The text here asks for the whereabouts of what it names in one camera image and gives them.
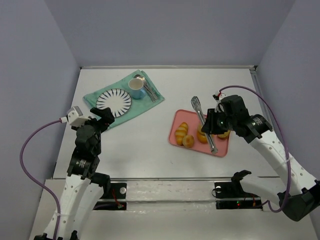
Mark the teal cloth mat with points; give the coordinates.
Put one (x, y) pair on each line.
(138, 107)

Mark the orange round bun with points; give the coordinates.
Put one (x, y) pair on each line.
(202, 138)

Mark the silver metal tongs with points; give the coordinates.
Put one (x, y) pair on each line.
(198, 109)

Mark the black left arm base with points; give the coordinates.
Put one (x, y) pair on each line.
(114, 200)

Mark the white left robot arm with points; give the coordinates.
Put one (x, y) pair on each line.
(84, 186)

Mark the toasted baguette slice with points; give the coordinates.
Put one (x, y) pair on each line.
(224, 135)

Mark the light blue mug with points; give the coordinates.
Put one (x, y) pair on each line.
(136, 89)

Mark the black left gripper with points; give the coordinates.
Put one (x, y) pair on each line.
(100, 119)

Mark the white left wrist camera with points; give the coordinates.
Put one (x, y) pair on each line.
(75, 117)

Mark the small round bread roll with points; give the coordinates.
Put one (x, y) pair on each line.
(188, 141)

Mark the blue striped white plate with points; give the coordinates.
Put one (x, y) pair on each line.
(118, 100)

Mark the silver fork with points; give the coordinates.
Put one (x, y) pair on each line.
(145, 84)

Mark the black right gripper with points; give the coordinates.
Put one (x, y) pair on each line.
(211, 120)

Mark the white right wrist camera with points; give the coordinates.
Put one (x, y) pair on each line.
(218, 96)

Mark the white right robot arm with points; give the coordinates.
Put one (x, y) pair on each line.
(298, 193)

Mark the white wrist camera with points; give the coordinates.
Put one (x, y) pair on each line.
(75, 117)
(218, 96)

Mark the striped croissant bread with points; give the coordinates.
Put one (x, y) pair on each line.
(181, 132)

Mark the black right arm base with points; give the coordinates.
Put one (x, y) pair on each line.
(230, 196)

